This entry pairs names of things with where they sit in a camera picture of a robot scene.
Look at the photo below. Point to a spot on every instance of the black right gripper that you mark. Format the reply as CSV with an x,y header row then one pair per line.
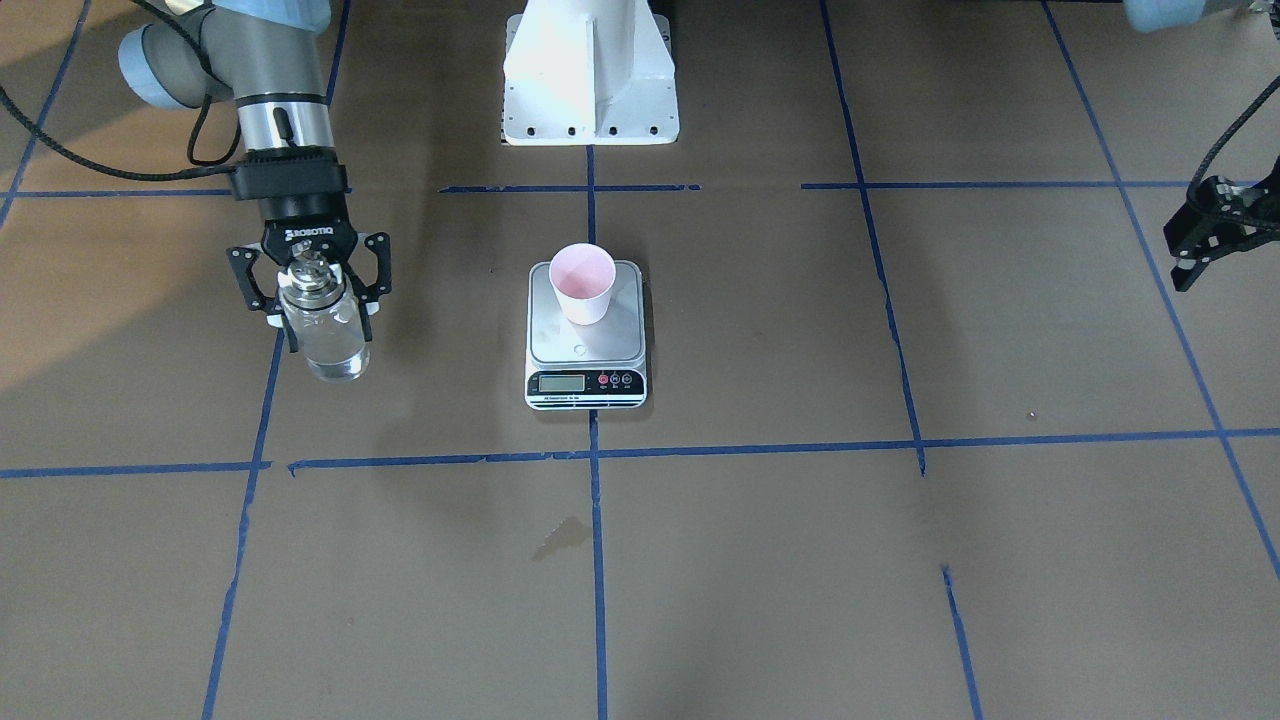
x,y
308,238

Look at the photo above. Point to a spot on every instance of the glass sauce dispenser bottle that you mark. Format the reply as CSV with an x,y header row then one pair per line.
x,y
324,318

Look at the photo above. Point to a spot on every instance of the pink plastic cup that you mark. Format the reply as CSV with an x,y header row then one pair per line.
x,y
582,276

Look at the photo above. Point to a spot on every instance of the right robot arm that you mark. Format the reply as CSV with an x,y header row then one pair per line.
x,y
260,55

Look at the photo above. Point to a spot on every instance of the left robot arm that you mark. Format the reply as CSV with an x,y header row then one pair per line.
x,y
1148,16

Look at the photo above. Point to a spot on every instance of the digital kitchen scale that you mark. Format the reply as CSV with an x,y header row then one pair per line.
x,y
598,366

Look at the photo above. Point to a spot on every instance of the white pedestal column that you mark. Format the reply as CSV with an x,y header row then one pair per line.
x,y
579,73

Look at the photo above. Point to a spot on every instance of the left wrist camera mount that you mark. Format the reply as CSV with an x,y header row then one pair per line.
x,y
1218,218

